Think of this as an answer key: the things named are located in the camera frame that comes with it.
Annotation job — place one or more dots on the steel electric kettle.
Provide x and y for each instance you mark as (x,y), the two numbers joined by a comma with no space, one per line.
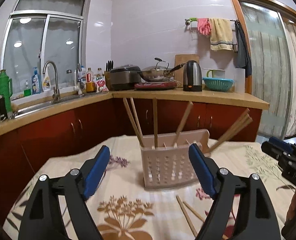
(192,77)

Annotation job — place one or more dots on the green handled white pitcher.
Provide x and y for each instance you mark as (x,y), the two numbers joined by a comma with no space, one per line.
(216,73)

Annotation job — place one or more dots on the green thermos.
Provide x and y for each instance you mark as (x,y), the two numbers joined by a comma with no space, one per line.
(6,89)

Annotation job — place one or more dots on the teal plastic colander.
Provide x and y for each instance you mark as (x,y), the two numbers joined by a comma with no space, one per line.
(218,84)

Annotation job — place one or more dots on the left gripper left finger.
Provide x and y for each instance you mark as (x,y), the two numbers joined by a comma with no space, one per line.
(93,170)

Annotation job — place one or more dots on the pink rubber glove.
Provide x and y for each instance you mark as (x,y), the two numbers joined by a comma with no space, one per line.
(203,26)

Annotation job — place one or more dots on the steel sink basin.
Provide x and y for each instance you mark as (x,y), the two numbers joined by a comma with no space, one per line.
(44,105)

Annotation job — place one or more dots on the window with aluminium frame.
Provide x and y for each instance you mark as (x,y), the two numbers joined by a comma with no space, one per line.
(44,33)

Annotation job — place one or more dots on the glass sliding door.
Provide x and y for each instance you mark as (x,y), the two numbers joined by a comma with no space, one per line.
(270,31)

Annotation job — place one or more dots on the white translucent container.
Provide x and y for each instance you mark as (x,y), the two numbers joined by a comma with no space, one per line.
(239,80)

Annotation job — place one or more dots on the red induction cooker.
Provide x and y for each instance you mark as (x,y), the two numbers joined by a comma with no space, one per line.
(166,85)

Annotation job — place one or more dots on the white spray bottle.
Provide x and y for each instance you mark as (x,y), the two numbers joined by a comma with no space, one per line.
(46,84)

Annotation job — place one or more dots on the steel wok with lid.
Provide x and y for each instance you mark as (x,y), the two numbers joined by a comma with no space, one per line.
(158,73)

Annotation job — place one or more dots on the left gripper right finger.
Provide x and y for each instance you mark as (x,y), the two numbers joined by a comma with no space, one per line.
(204,175)

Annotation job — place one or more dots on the red white snack bag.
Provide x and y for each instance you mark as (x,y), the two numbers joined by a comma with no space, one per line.
(100,81)

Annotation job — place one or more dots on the black rice cooker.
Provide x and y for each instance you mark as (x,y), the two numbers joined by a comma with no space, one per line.
(124,77)

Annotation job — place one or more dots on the small green bottle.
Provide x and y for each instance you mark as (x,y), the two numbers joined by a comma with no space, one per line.
(27,90)

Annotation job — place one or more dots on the red kitchen cabinets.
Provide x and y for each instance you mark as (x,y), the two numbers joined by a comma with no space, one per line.
(24,150)

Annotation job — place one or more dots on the floral tablecloth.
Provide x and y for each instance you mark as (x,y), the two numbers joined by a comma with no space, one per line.
(123,209)

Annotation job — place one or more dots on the blue detergent bottle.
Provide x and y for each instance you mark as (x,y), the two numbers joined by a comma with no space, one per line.
(36,81)

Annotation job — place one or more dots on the orange oil bottle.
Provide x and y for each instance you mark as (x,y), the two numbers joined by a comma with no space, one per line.
(90,84)

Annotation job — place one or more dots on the knife block with knives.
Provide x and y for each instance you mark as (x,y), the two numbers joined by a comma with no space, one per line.
(109,67)

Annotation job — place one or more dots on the dark hanging cloth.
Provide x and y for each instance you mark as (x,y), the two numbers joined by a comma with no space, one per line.
(243,56)

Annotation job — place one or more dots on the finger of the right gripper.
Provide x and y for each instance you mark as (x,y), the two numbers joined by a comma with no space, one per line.
(286,147)

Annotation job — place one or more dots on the wooden countertop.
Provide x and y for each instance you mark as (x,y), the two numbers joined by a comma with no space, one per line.
(205,96)

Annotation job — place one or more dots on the yellow hanging towel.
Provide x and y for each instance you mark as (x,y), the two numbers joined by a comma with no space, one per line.
(221,36)

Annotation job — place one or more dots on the pink perforated utensil holder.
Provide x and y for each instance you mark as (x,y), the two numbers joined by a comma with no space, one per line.
(168,166)

